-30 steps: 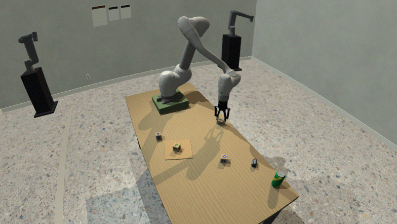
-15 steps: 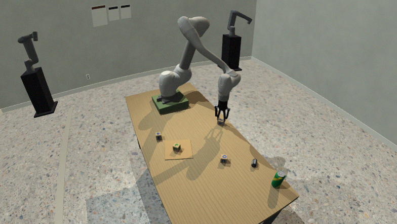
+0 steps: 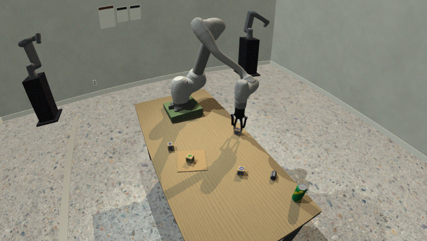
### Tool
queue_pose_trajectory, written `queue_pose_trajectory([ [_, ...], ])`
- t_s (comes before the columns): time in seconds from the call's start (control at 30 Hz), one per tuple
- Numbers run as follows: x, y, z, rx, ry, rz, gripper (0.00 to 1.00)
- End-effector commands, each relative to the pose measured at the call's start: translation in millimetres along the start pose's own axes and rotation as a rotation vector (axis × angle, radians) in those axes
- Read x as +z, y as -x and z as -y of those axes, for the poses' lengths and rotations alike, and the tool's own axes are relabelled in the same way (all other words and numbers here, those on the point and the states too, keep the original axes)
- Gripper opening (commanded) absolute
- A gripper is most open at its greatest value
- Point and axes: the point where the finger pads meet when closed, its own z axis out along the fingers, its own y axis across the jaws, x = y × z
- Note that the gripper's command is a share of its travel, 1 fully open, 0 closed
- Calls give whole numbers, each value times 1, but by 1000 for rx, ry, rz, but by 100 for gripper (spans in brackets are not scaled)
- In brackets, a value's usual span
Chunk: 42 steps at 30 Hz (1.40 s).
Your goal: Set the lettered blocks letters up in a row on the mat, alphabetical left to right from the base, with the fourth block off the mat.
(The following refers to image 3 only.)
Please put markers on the green drink can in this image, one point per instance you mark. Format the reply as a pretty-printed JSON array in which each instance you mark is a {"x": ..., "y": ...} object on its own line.
[{"x": 299, "y": 192}]

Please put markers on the tan mat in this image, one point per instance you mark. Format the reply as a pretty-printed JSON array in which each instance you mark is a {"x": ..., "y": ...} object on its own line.
[{"x": 199, "y": 163}]

